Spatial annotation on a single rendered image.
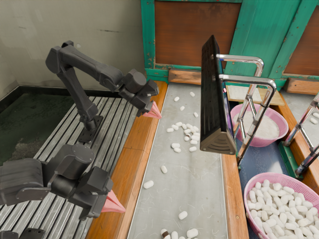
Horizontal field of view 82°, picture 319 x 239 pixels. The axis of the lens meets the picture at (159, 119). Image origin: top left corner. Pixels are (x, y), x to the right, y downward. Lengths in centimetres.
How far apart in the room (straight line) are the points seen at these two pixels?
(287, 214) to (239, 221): 18
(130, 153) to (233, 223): 44
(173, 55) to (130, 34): 94
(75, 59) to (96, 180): 50
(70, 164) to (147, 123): 52
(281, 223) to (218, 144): 42
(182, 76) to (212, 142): 78
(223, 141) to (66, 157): 33
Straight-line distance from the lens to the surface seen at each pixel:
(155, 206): 69
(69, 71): 90
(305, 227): 82
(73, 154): 44
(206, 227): 69
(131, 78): 69
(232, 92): 117
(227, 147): 43
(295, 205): 85
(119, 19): 202
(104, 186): 44
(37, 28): 245
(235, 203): 72
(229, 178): 76
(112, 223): 66
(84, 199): 49
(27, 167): 48
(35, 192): 47
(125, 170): 74
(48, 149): 106
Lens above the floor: 138
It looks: 42 degrees down
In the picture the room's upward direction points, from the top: straight up
